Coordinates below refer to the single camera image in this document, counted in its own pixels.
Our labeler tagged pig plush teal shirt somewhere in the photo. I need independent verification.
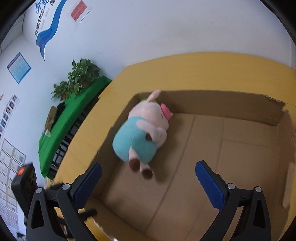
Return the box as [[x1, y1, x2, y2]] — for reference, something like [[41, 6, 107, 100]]
[[112, 90, 173, 180]]

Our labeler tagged green covered table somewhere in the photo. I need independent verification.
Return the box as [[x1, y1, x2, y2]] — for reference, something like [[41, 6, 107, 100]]
[[38, 76, 112, 177]]

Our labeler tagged cardboard box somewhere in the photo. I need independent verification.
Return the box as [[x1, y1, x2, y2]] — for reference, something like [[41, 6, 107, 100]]
[[86, 90, 295, 240]]

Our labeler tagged potted green plant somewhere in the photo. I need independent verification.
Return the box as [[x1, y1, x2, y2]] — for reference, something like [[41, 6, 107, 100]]
[[68, 58, 99, 91], [51, 81, 81, 100]]

